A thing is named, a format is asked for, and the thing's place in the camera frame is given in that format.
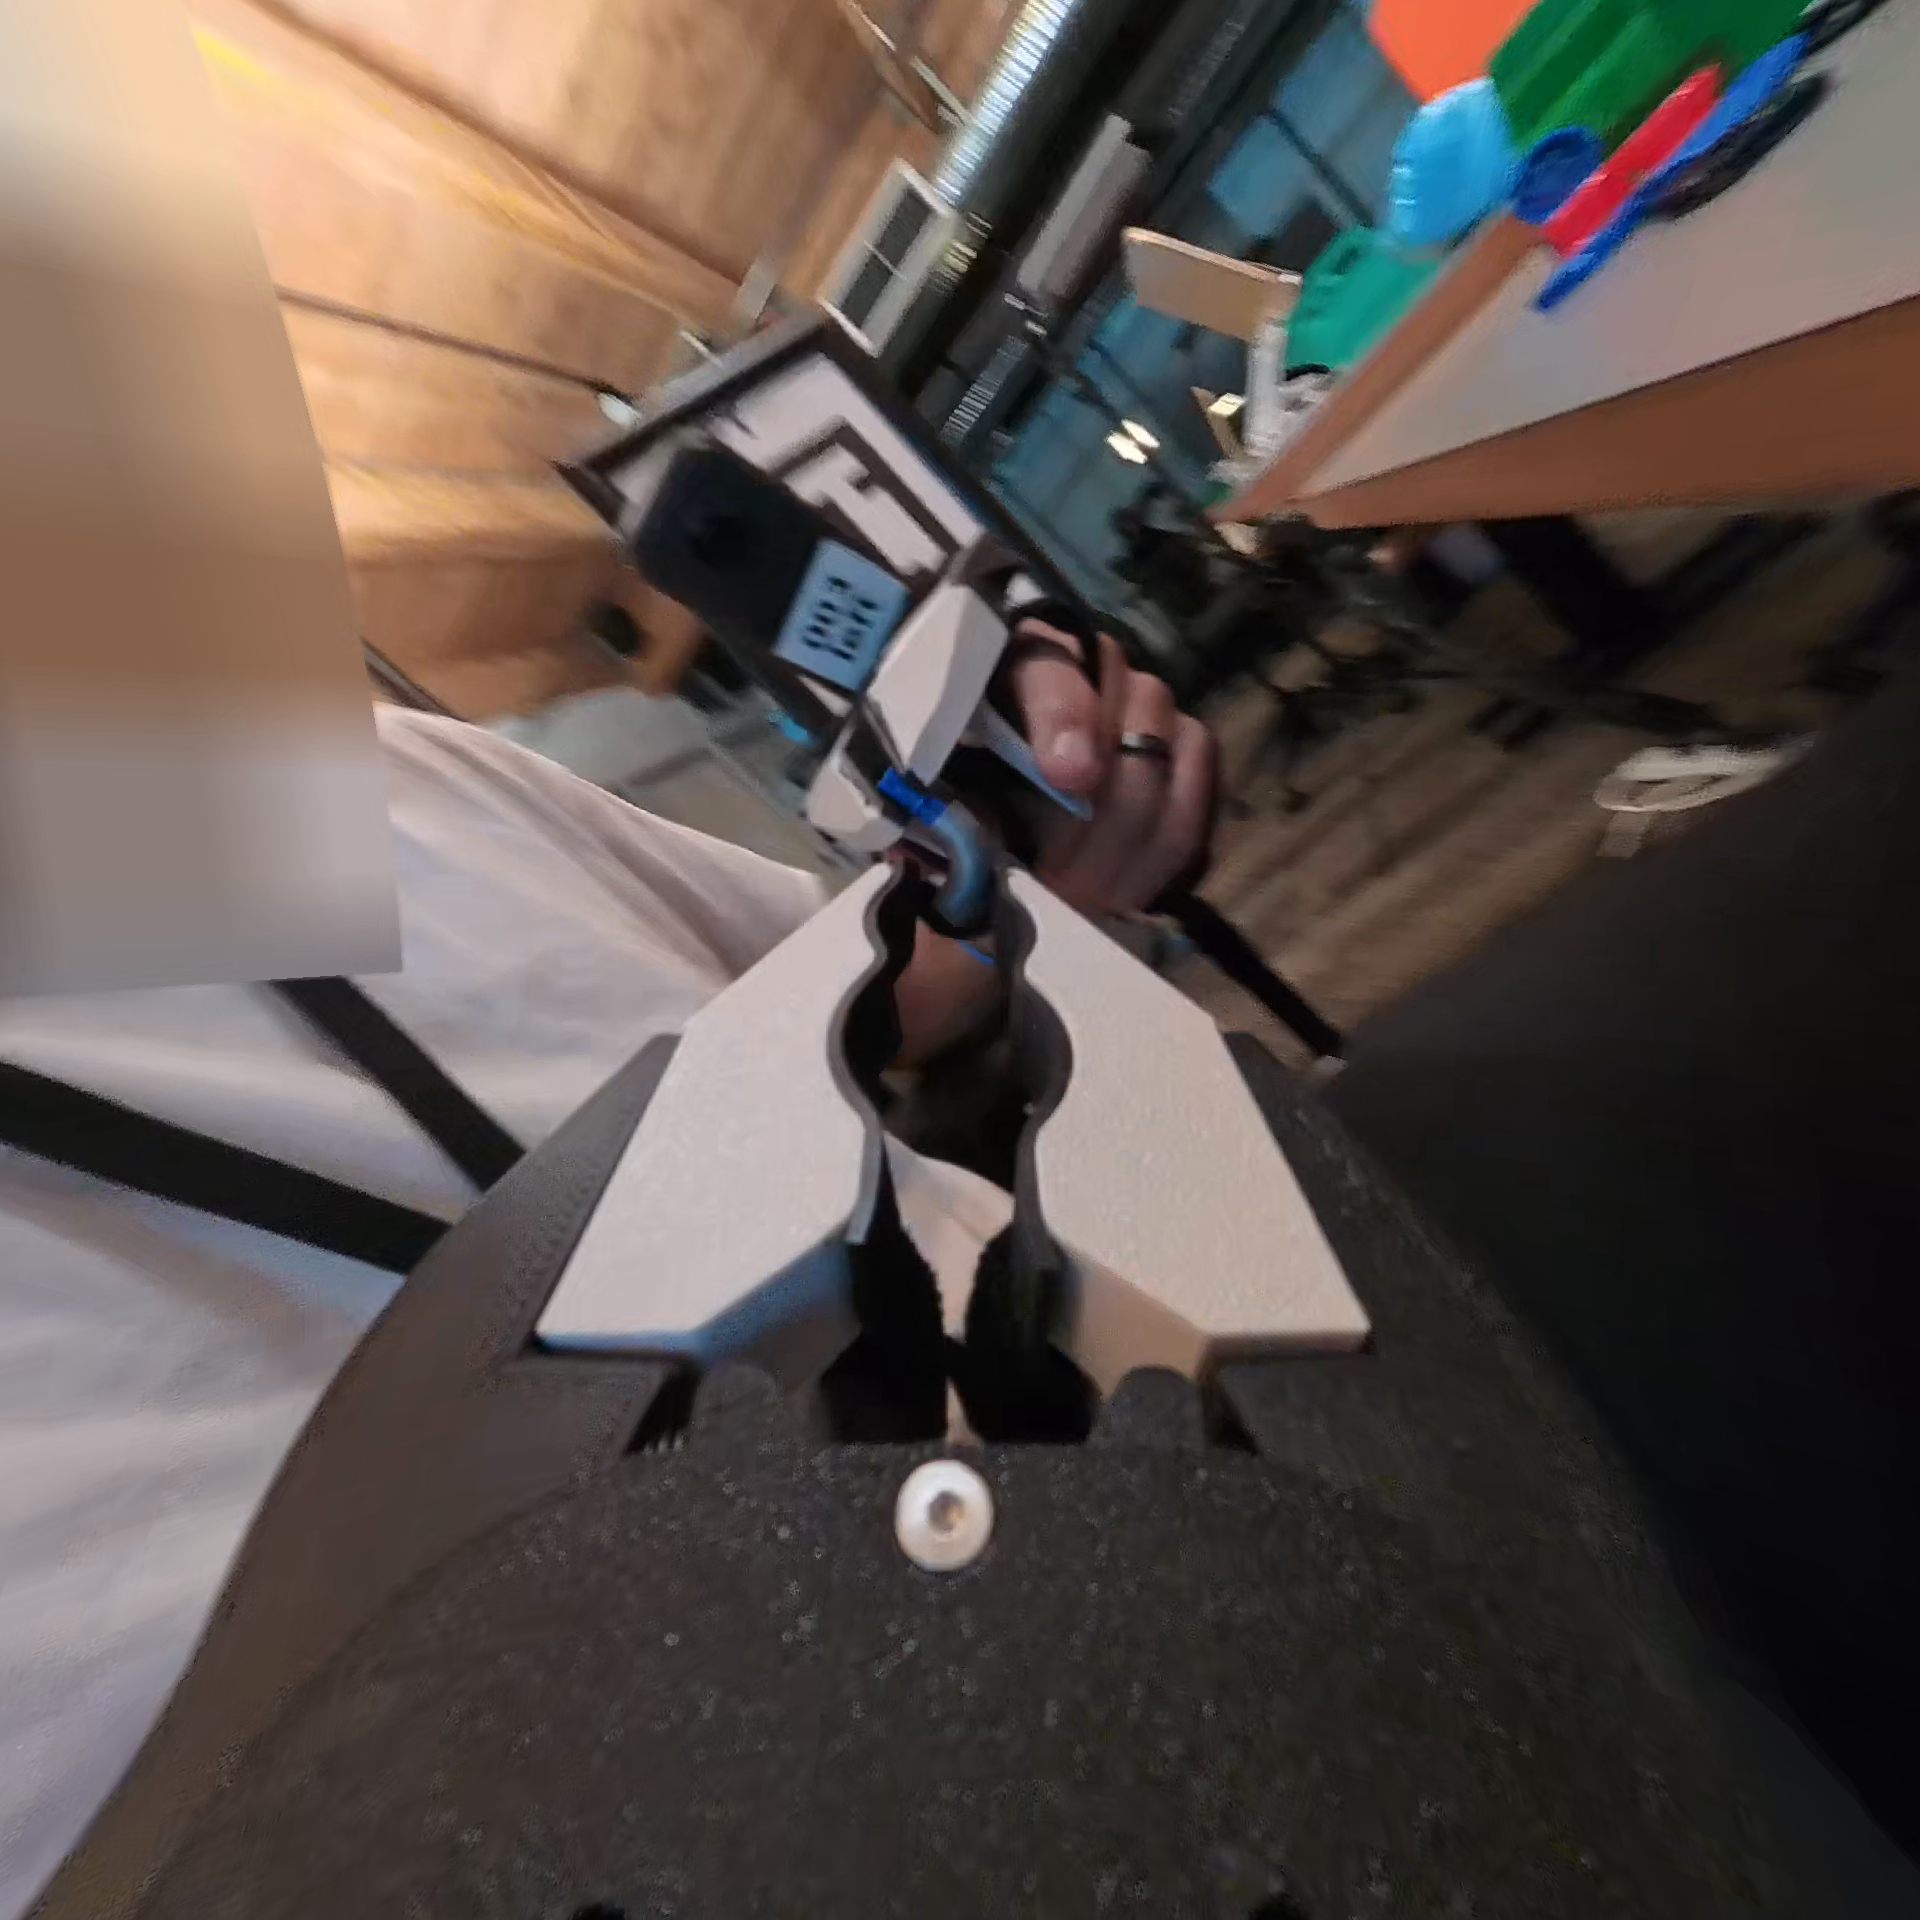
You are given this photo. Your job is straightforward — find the red plastic piece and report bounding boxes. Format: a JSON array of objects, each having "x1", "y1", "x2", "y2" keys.
[{"x1": 1543, "y1": 66, "x2": 1728, "y2": 257}]

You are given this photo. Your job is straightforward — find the large green bin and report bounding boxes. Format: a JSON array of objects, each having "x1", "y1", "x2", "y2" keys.
[{"x1": 1483, "y1": 0, "x2": 1817, "y2": 143}]

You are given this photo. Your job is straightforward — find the cardboard box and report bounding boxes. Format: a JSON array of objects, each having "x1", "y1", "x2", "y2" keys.
[{"x1": 1122, "y1": 227, "x2": 1303, "y2": 343}]

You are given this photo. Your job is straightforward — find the small green bin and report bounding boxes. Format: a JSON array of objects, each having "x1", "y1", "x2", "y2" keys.
[{"x1": 1281, "y1": 223, "x2": 1450, "y2": 377}]

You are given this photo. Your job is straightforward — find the blue plastic bag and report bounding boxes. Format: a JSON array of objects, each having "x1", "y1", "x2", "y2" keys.
[{"x1": 1386, "y1": 82, "x2": 1523, "y2": 250}]

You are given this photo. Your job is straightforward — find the orange container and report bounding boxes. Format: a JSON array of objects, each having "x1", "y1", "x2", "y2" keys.
[{"x1": 1368, "y1": 0, "x2": 1540, "y2": 100}]

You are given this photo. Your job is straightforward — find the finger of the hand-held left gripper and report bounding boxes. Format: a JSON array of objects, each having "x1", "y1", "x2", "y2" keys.
[
  {"x1": 806, "y1": 733, "x2": 910, "y2": 859},
  {"x1": 874, "y1": 582, "x2": 1019, "y2": 789}
]

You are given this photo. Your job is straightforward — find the person's left hand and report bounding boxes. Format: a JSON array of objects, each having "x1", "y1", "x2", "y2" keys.
[{"x1": 1002, "y1": 614, "x2": 1219, "y2": 917}]

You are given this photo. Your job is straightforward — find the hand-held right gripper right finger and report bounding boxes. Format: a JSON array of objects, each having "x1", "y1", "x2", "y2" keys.
[{"x1": 997, "y1": 866, "x2": 1373, "y2": 1400}]

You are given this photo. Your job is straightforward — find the person in white shirt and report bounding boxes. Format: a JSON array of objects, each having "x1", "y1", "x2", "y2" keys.
[{"x1": 0, "y1": 704, "x2": 1021, "y2": 1907}]

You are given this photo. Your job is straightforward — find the white vent unit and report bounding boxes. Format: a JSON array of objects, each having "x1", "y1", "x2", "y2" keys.
[{"x1": 815, "y1": 162, "x2": 962, "y2": 339}]

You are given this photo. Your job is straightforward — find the white round object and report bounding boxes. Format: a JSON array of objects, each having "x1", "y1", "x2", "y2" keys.
[{"x1": 1592, "y1": 731, "x2": 1817, "y2": 819}]

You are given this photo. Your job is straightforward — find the person's left forearm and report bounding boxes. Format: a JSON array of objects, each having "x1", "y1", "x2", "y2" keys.
[{"x1": 884, "y1": 929, "x2": 1010, "y2": 1069}]

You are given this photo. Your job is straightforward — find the black harness strap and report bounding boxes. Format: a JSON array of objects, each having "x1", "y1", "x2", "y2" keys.
[{"x1": 0, "y1": 973, "x2": 528, "y2": 1278}]

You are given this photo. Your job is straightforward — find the blue plastic pieces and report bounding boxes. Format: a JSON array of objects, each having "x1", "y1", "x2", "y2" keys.
[{"x1": 1529, "y1": 30, "x2": 1824, "y2": 309}]

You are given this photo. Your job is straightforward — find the tag sign board on stand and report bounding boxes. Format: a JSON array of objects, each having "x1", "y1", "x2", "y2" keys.
[{"x1": 562, "y1": 318, "x2": 1037, "y2": 601}]

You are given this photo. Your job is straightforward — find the wooden table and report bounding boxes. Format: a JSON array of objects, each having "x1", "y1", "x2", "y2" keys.
[{"x1": 1206, "y1": 0, "x2": 1920, "y2": 529}]

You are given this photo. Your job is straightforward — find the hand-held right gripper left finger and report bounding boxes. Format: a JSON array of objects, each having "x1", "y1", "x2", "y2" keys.
[{"x1": 533, "y1": 866, "x2": 914, "y2": 1397}]

